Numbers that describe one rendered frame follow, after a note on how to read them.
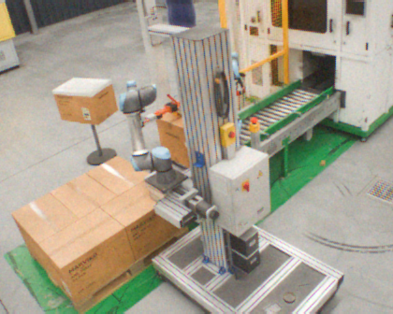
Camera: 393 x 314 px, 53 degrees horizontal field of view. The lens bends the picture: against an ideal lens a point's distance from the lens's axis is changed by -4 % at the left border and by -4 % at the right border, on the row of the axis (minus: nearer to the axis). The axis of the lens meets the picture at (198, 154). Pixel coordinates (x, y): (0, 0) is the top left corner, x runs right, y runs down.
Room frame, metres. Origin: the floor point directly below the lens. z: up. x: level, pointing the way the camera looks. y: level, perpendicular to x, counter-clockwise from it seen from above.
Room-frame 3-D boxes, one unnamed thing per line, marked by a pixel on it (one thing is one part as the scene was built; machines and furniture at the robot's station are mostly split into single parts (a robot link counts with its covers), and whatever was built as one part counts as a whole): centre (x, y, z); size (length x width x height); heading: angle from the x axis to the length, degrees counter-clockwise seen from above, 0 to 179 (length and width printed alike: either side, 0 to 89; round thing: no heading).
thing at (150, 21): (4.28, 0.26, 1.62); 0.20 x 0.05 x 0.30; 129
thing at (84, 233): (2.90, 0.98, 0.34); 1.20 x 1.00 x 0.40; 129
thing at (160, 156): (2.39, 0.26, 1.20); 0.13 x 0.12 x 0.14; 95
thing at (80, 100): (4.62, 1.25, 0.82); 0.60 x 0.40 x 0.40; 59
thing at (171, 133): (3.34, -0.03, 0.88); 0.60 x 0.40 x 0.40; 130
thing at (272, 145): (3.58, -0.86, 0.50); 2.31 x 0.05 x 0.19; 129
